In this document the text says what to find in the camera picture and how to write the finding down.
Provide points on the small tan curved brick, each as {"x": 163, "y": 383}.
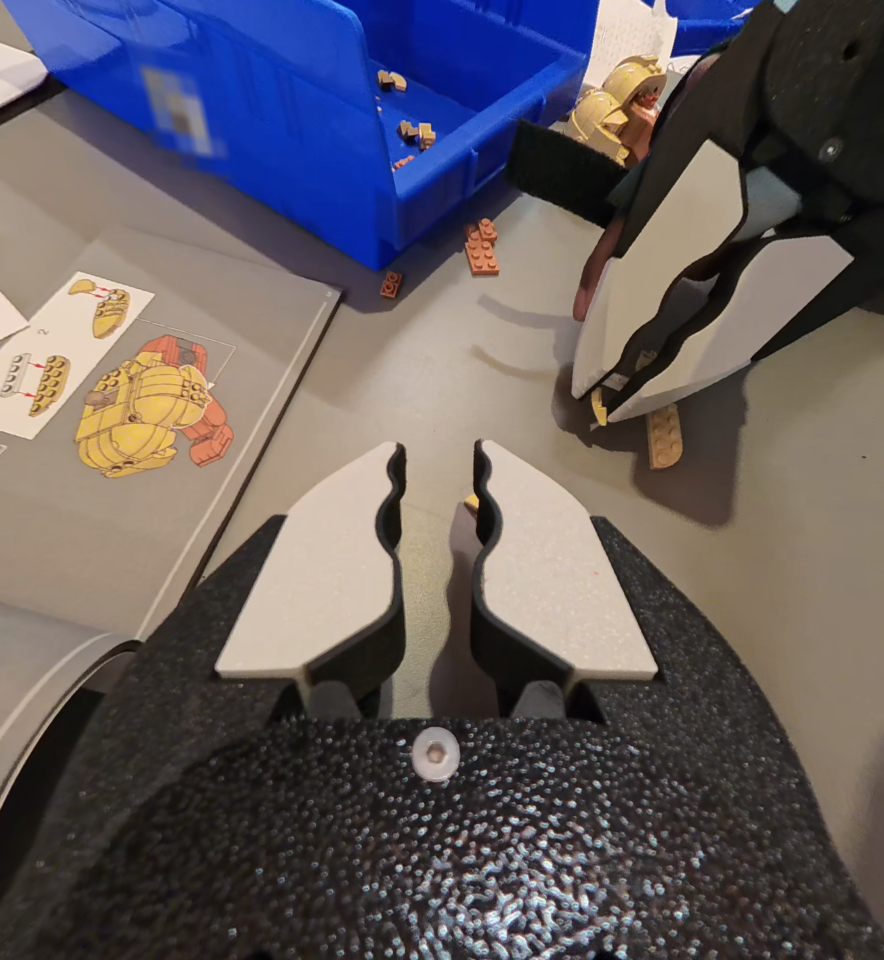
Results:
{"x": 599, "y": 409}

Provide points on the white picture leaflet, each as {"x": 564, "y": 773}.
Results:
{"x": 59, "y": 352}

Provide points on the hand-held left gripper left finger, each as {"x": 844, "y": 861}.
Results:
{"x": 322, "y": 585}

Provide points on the small orange brick plate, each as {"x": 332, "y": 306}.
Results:
{"x": 391, "y": 285}

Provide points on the grey instruction booklet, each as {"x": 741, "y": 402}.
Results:
{"x": 186, "y": 487}

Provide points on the pile of loose bricks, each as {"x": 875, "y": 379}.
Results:
{"x": 412, "y": 127}

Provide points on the small tan clip brick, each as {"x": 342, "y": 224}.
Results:
{"x": 472, "y": 502}

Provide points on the tan and brown brick model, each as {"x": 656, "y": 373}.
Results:
{"x": 614, "y": 112}

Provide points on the grey desk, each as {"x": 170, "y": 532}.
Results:
{"x": 787, "y": 562}

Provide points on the yellow half-round brick plate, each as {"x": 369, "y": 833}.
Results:
{"x": 665, "y": 439}

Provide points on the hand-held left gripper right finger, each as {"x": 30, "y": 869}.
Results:
{"x": 562, "y": 592}

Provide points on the large orange brick plate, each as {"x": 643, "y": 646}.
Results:
{"x": 483, "y": 247}

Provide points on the blue plastic bin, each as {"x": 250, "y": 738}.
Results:
{"x": 712, "y": 22}
{"x": 299, "y": 112}

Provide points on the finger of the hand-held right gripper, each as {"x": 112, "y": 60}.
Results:
{"x": 674, "y": 225}
{"x": 764, "y": 300}

